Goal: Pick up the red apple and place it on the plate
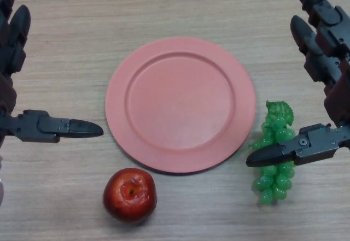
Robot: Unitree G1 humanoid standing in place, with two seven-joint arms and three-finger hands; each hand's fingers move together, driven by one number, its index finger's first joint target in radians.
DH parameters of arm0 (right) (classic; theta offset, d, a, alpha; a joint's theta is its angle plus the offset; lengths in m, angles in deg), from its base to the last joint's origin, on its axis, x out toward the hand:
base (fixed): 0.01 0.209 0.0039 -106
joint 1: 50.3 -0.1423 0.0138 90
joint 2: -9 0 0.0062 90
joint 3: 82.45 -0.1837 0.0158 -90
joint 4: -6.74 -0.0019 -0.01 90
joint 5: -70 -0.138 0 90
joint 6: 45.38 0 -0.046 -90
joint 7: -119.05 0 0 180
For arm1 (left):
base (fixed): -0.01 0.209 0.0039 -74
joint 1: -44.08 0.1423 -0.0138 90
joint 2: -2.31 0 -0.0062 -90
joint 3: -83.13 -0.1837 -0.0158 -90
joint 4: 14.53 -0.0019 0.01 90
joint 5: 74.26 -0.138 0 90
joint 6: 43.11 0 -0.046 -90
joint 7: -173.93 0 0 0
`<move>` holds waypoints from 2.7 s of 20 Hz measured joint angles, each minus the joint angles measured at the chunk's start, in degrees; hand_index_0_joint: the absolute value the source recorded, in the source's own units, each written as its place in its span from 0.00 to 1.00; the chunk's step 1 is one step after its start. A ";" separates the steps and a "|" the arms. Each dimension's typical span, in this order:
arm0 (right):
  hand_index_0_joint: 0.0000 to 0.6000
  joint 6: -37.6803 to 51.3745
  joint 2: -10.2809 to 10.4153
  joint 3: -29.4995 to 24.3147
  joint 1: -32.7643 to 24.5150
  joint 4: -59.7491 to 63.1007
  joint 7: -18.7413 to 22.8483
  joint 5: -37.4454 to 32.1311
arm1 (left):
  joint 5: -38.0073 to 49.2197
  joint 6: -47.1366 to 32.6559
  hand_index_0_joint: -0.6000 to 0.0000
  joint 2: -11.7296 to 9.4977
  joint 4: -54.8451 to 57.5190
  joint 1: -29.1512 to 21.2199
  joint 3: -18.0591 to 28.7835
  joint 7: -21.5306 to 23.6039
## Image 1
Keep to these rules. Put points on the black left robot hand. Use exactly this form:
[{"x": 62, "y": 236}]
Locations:
[{"x": 32, "y": 126}]

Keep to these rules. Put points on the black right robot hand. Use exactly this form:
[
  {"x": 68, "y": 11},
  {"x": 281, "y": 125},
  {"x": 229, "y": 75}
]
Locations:
[{"x": 317, "y": 144}]

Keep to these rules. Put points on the red apple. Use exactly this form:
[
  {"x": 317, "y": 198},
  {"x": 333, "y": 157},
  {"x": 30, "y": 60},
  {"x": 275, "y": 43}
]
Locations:
[{"x": 128, "y": 197}]

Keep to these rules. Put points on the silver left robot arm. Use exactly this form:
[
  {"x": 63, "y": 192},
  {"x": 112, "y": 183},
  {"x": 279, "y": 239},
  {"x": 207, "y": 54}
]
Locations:
[{"x": 1, "y": 191}]

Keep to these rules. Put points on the pink round plate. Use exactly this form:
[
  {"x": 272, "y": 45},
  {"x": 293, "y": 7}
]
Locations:
[{"x": 180, "y": 104}]

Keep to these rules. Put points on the green grape bunch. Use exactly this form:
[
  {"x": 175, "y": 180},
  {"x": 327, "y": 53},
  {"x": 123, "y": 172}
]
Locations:
[{"x": 273, "y": 182}]

